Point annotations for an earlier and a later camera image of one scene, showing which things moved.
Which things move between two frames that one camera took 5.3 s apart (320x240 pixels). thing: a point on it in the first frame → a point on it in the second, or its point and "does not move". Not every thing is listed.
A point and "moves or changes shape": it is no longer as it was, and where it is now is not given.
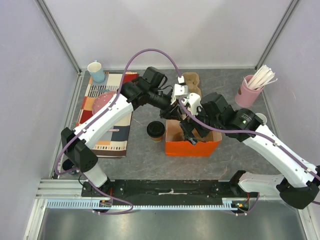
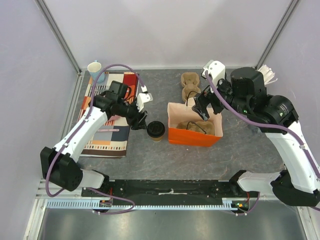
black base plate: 165,193 does not move
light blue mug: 96,71 does not move
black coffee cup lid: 155,129 does not move
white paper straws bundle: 263,76 does not move
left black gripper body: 164,103 → 132,115
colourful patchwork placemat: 115,144 does not move
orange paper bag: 177,145 moves or changes shape
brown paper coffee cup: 157,139 does not move
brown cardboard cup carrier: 175,136 moves or changes shape
